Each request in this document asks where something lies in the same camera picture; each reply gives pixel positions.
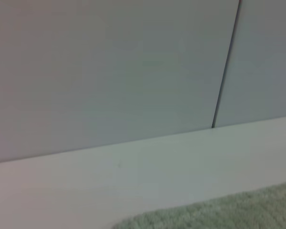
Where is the light green terry towel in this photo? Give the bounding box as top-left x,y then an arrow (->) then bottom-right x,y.
112,180 -> 286,229

